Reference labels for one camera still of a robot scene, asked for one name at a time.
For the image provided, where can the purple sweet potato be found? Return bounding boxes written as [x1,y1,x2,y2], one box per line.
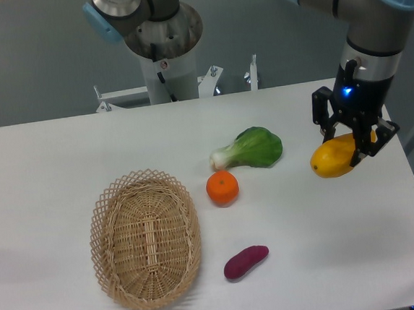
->
[223,245,269,280]

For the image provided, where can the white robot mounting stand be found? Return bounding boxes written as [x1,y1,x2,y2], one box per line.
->
[90,43,262,114]

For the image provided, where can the green bok choy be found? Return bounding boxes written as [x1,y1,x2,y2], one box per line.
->
[209,126,283,171]

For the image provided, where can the yellow mango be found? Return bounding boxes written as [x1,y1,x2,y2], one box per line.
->
[307,129,381,181]

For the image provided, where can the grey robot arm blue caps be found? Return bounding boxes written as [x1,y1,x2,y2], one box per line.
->
[82,0,414,166]

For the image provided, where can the orange tangerine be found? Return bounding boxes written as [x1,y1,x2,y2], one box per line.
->
[205,170,239,205]

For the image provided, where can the woven wicker basket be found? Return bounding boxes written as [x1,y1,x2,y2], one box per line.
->
[90,169,202,310]

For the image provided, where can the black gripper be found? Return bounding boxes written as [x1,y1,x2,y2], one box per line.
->
[311,59,400,167]

